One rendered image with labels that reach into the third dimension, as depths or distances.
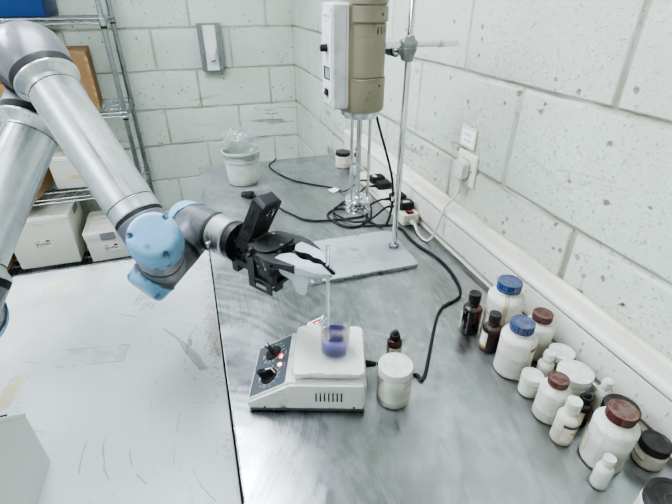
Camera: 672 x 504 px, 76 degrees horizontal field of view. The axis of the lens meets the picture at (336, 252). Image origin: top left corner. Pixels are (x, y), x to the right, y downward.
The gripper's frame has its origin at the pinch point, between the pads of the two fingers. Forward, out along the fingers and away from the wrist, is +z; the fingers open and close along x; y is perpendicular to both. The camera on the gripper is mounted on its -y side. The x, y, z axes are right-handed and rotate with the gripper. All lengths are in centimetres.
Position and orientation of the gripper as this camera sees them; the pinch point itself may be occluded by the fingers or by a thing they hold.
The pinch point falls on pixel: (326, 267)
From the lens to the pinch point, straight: 65.3
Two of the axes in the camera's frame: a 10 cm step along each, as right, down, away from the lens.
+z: 8.1, 3.1, -5.0
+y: -0.1, 8.6, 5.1
